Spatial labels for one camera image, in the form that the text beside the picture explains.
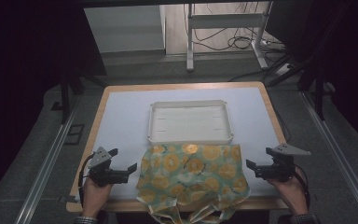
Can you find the white metal desk frame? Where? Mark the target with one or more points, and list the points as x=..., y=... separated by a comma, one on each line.
x=223, y=21

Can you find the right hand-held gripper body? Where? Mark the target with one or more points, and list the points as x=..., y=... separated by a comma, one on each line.
x=279, y=169

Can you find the person's right hand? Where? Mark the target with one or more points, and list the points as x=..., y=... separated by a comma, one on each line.
x=295, y=196

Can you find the white table mat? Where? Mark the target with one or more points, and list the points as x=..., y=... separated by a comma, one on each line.
x=124, y=124

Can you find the aluminium floor rail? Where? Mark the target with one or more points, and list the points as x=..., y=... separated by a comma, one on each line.
x=341, y=155
x=43, y=174

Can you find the white plastic tray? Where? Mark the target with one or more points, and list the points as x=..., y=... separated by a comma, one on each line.
x=189, y=121

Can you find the black floor plate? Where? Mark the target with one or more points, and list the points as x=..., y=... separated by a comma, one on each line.
x=74, y=134

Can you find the person's left hand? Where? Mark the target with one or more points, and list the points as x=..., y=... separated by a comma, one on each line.
x=94, y=199

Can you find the pale grey panel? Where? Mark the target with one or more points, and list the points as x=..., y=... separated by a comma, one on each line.
x=124, y=28

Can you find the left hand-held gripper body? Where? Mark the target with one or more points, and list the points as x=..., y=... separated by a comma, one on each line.
x=105, y=175

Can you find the black metal stand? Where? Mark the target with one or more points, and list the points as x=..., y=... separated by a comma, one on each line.
x=319, y=93
x=64, y=93

